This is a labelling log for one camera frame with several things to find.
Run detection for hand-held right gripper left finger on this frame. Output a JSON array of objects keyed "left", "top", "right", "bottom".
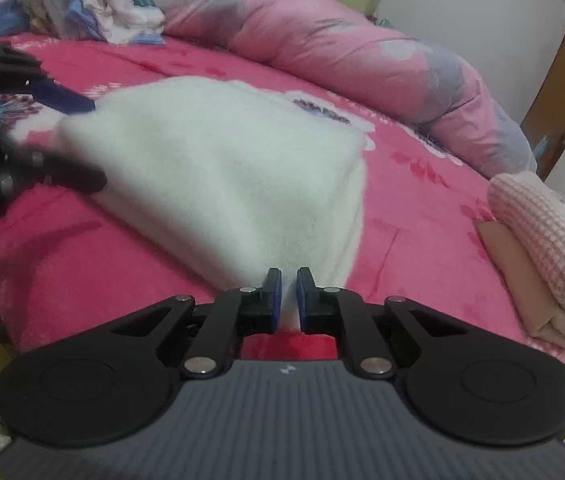
[{"left": 110, "top": 268, "right": 282, "bottom": 380}]

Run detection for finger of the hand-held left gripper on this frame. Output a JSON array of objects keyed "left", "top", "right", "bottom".
[
  {"left": 0, "top": 50, "right": 97, "bottom": 113},
  {"left": 0, "top": 152, "right": 108, "bottom": 197}
]

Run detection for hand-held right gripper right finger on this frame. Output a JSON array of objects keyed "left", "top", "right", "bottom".
[{"left": 297, "top": 266, "right": 468, "bottom": 380}]

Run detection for cream white sweater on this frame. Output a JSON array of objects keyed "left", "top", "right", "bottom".
[{"left": 56, "top": 76, "right": 368, "bottom": 333}]

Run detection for beige crumpled cloth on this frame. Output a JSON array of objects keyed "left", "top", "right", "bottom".
[{"left": 16, "top": 0, "right": 72, "bottom": 37}]

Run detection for light blue cloth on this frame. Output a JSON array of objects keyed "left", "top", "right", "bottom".
[{"left": 0, "top": 0, "right": 166, "bottom": 47}]

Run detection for beige folded garment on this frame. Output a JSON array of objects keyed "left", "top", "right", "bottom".
[{"left": 477, "top": 220, "right": 565, "bottom": 358}]

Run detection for pink grey floral duvet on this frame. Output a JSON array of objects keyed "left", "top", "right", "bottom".
[{"left": 112, "top": 0, "right": 538, "bottom": 178}]

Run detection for pink checkered folded sweater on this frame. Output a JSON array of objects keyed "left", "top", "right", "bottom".
[{"left": 487, "top": 172, "right": 565, "bottom": 343}]

